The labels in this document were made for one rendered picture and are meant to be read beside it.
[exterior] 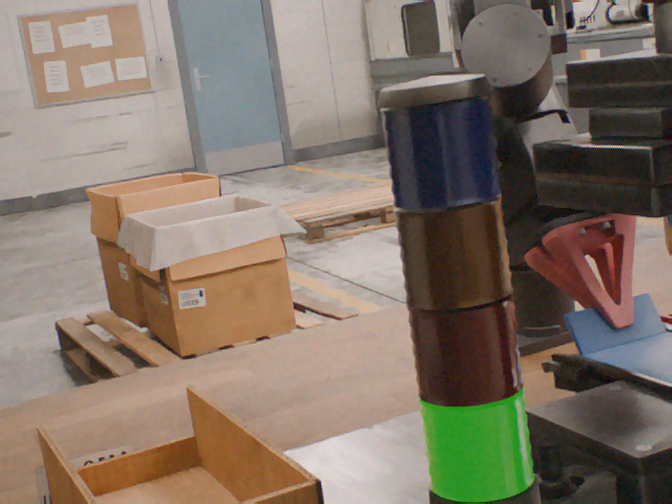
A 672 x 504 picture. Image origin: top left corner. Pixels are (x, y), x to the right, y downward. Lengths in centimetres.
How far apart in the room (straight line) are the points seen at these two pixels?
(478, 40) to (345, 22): 1153
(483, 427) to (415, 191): 9
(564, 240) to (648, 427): 17
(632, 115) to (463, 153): 26
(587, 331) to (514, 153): 13
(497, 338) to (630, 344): 39
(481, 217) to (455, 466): 9
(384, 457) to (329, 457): 4
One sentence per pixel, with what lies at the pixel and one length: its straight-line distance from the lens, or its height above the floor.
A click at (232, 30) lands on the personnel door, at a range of 1179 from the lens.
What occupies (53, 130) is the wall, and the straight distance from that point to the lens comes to 1141.
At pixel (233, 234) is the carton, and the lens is 411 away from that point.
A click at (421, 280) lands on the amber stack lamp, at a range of 37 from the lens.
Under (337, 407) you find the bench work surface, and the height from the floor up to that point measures 90.
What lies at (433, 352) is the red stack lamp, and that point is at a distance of 38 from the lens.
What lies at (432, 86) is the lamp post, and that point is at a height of 120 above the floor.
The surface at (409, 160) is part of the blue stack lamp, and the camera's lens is 36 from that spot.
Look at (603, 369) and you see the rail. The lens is 72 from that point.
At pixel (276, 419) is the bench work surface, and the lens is 96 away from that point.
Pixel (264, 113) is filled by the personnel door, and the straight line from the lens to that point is 1187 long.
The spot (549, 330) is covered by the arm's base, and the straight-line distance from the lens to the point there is 107.
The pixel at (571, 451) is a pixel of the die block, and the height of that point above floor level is 97.
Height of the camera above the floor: 121
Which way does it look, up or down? 11 degrees down
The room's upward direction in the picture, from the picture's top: 8 degrees counter-clockwise
